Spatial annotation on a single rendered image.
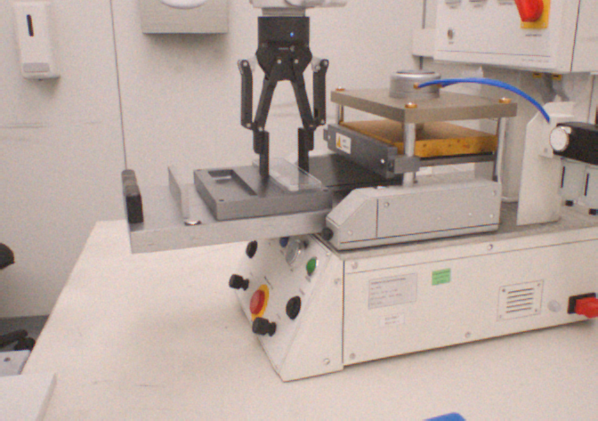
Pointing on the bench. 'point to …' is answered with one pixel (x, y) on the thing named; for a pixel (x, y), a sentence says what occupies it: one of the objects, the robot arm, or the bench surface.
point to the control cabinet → (522, 63)
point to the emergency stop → (257, 302)
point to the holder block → (253, 194)
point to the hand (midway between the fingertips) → (284, 155)
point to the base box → (444, 298)
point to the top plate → (429, 100)
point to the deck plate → (577, 218)
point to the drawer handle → (132, 197)
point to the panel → (281, 288)
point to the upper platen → (432, 141)
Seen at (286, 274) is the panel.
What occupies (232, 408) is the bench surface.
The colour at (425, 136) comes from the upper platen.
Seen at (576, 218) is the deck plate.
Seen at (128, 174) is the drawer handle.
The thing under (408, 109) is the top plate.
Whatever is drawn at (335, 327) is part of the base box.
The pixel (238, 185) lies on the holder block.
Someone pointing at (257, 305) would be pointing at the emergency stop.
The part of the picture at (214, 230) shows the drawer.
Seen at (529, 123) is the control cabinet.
